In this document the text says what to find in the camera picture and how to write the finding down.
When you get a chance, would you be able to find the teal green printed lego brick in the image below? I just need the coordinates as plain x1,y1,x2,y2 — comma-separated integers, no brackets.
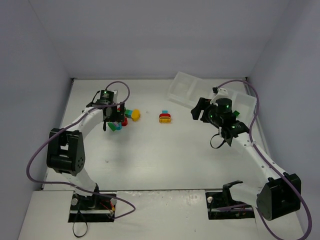
107,122,123,132

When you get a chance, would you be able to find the red rounded lego brick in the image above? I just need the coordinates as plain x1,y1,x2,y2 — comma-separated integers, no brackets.
121,117,128,127

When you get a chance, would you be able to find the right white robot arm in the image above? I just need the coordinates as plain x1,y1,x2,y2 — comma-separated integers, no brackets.
190,97,301,221

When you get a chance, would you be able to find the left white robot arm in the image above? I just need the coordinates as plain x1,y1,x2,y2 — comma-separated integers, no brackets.
46,90,125,197

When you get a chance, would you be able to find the yellow rounded lego brick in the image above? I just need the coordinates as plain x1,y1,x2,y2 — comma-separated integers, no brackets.
131,109,141,122

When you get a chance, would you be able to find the clear four-compartment tray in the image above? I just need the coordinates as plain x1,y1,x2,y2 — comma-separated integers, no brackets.
167,72,257,126

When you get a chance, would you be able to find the burger printed lego stack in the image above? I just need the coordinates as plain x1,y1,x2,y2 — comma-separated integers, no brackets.
158,110,172,124

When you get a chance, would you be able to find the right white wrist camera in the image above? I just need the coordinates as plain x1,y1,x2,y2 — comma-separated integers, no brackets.
210,87,229,104

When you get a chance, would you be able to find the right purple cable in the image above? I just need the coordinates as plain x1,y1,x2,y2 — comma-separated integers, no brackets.
212,79,312,240

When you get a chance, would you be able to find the purple cable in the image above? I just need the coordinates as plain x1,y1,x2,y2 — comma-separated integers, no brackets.
212,79,312,240
26,81,136,219

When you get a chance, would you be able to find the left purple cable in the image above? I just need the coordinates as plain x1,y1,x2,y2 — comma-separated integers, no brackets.
26,81,136,219

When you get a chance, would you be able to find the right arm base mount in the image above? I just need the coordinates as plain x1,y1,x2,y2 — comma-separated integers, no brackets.
205,180,255,220

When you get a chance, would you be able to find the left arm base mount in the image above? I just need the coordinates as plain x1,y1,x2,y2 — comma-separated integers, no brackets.
68,193,117,223

